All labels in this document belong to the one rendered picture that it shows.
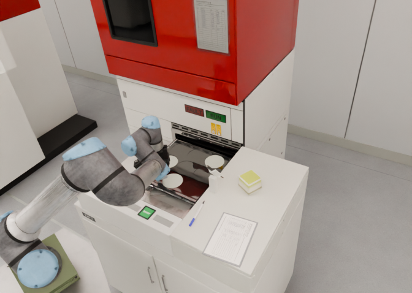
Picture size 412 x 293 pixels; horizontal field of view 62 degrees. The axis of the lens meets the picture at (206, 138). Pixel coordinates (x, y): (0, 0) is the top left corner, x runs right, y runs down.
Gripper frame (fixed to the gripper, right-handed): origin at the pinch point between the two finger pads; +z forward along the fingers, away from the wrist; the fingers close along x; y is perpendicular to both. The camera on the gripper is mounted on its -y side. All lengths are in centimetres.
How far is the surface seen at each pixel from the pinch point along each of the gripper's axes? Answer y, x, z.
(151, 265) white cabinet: -5.6, -28.1, 27.3
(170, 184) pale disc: 6.3, -2.2, 1.3
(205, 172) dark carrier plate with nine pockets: 23.5, 3.9, 1.4
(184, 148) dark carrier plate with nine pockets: 13.0, 24.8, 1.4
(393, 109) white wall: 177, 102, 42
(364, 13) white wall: 147, 123, -30
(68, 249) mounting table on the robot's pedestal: -38.3, -28.2, 9.3
